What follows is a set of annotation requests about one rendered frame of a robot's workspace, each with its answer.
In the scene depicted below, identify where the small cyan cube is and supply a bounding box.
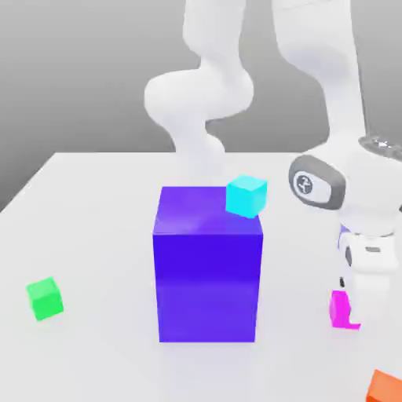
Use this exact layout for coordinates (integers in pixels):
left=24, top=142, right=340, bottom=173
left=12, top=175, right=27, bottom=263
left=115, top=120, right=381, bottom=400
left=225, top=174, right=269, bottom=220

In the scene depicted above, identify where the small green cube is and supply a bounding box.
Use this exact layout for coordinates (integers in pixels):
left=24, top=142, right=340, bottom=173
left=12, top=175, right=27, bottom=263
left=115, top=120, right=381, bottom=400
left=25, top=276, right=65, bottom=322

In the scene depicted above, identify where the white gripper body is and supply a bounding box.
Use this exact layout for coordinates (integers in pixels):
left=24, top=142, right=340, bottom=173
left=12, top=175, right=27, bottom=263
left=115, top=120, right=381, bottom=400
left=347, top=272, right=394, bottom=323

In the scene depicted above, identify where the small magenta cube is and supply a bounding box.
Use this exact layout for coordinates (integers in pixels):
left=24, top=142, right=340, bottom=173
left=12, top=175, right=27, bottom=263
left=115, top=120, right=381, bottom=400
left=329, top=290, right=362, bottom=331

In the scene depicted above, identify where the large orange box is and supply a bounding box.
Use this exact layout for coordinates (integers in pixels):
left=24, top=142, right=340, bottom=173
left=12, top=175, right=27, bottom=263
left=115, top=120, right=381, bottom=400
left=365, top=369, right=402, bottom=402

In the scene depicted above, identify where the large purple box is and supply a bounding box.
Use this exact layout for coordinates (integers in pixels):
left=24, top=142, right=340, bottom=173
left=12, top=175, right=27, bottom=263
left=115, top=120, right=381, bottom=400
left=152, top=185, right=264, bottom=344

